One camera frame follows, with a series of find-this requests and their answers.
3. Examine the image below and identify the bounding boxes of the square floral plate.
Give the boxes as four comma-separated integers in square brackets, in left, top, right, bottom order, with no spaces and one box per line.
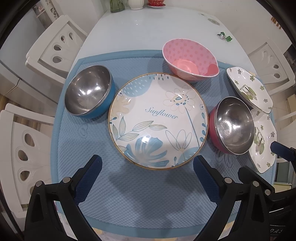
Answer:
[248,109,277,174]
[226,67,273,114]

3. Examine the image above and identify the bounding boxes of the magenta steel bowl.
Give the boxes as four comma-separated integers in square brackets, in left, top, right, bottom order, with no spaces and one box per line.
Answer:
[209,96,255,155]

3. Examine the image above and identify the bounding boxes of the round sunflower ceramic plate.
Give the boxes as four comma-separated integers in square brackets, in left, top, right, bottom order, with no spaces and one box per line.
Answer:
[108,73,209,170]

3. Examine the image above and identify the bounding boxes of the pink polka dot bowl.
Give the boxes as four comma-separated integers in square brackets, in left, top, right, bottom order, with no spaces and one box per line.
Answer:
[162,38,220,82]

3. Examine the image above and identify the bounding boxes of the blue steel bowl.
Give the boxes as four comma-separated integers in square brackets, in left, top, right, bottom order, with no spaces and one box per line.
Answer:
[64,65,115,118]

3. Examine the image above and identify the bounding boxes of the white chair near left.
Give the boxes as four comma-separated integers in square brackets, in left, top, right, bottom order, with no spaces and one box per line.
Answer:
[1,103,54,217]

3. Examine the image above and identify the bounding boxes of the white chair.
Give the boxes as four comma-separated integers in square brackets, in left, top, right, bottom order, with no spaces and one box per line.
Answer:
[1,103,54,217]
[25,15,88,86]
[248,39,295,96]

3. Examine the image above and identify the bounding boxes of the white chair far right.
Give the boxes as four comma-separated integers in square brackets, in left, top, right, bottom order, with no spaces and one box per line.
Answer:
[248,39,295,96]

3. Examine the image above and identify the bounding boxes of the green candy wrappers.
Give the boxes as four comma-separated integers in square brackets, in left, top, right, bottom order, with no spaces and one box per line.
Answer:
[217,32,232,42]

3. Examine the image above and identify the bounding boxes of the blue textured table mat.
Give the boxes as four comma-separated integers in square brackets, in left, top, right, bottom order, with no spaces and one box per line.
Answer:
[50,49,277,235]

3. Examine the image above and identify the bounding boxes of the white chair far left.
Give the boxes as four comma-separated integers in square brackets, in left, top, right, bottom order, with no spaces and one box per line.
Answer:
[25,15,88,86]

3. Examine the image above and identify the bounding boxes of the red tea cup set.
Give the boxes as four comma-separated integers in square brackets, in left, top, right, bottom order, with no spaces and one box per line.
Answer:
[147,0,166,8]

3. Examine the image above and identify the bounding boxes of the white ceramic vase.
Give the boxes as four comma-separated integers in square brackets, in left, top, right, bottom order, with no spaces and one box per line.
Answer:
[128,0,144,10]

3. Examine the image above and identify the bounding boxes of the green glass vase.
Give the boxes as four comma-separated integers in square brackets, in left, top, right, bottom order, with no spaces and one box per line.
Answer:
[109,0,125,13]

